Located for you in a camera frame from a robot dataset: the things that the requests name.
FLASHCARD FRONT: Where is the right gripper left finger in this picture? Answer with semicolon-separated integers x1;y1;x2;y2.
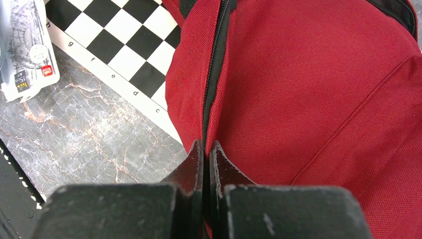
32;140;204;239

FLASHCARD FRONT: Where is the packaged ruler set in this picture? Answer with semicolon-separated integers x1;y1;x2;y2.
0;0;60;103

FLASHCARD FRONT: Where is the red student backpack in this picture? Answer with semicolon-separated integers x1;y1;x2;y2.
163;0;422;239

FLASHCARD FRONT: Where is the black white chess mat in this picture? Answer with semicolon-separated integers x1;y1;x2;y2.
45;0;181;141

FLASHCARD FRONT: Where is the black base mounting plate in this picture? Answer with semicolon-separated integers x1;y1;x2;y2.
0;141;45;239

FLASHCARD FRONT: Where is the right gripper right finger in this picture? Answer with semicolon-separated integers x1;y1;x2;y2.
209;142;372;239

